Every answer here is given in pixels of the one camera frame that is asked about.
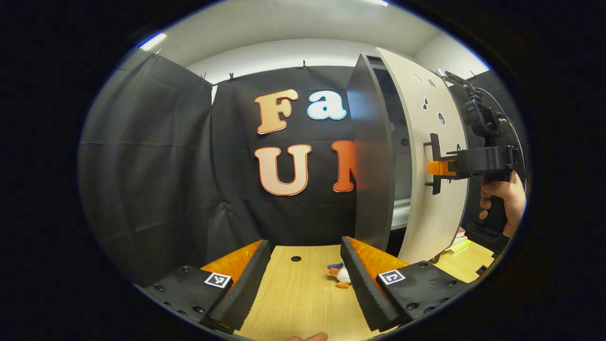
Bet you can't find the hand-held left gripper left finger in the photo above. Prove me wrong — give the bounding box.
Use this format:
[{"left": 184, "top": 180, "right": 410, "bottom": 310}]
[{"left": 135, "top": 239, "right": 273, "bottom": 334}]

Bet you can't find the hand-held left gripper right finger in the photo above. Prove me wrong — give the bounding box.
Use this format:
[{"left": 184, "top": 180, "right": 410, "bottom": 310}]
[{"left": 340, "top": 236, "right": 467, "bottom": 332}]

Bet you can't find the black door handle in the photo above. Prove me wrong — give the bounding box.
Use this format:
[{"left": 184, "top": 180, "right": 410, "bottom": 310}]
[{"left": 424, "top": 134, "right": 443, "bottom": 196}]

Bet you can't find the white cabinet door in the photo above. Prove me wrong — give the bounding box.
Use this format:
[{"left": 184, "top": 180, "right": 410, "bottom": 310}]
[{"left": 376, "top": 47, "right": 470, "bottom": 265}]

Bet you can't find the white cabinet shelf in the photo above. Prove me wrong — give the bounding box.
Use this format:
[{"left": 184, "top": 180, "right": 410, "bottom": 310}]
[{"left": 392, "top": 198, "right": 411, "bottom": 230}]

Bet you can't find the penguin plush toy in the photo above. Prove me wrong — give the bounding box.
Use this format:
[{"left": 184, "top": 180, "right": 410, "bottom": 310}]
[{"left": 327, "top": 263, "right": 353, "bottom": 289}]

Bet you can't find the yellow book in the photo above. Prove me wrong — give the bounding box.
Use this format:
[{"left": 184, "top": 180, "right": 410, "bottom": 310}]
[{"left": 445, "top": 237, "right": 472, "bottom": 257}]

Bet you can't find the black backdrop cloth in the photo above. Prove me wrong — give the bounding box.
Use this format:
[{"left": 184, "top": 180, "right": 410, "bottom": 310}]
[{"left": 78, "top": 50, "right": 527, "bottom": 285}]

